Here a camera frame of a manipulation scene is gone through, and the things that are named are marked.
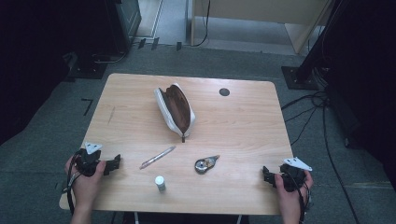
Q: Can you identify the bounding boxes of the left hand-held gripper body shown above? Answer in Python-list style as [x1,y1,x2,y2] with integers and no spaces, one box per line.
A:
[74,141,108,177]

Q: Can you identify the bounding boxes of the person's left hand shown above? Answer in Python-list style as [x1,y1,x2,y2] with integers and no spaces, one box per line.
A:
[64,155,107,209]

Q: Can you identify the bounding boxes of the white pencil case brown lining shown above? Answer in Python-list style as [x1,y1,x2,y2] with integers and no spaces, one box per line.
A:
[153,82,197,144]

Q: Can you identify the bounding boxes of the black hanging cable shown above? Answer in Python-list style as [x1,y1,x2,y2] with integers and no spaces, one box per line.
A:
[191,0,212,49]

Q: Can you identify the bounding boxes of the black flat stand base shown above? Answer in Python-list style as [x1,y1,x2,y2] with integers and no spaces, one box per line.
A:
[67,60,108,80]

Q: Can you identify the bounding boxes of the black floor cables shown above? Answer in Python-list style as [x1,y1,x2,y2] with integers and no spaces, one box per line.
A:
[280,89,362,224]

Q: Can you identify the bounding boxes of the black stand with square base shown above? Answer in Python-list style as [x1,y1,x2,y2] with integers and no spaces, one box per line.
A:
[281,0,347,91]

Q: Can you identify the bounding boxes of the right hand-held gripper cable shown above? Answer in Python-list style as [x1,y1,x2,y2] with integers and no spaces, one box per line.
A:
[288,172,312,224]

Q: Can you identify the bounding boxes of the beige wooden furniture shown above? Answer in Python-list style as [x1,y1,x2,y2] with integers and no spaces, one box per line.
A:
[190,0,332,56]

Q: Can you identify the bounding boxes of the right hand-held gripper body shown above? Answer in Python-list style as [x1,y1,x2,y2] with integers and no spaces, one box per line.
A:
[274,157,313,193]

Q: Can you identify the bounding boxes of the person's right hand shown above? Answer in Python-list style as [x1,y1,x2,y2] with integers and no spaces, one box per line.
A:
[274,170,314,216]

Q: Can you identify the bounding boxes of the white glue stick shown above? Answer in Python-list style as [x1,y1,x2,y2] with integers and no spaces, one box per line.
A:
[154,175,167,193]

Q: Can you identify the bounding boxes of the hand-held gripper cable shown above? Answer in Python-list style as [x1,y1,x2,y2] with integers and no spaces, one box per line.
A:
[288,172,312,224]
[62,150,82,217]

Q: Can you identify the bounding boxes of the clear pen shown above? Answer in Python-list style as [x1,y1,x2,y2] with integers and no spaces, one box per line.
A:
[139,145,177,171]

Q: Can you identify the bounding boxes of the black cabinet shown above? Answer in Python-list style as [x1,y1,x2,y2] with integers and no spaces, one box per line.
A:
[104,0,143,54]

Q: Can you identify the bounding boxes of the dark curtain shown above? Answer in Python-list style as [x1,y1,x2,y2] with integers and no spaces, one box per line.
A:
[320,0,396,190]
[0,0,110,147]

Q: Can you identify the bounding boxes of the left hand-held gripper cable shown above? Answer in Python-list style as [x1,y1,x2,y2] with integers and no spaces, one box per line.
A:
[62,150,82,217]

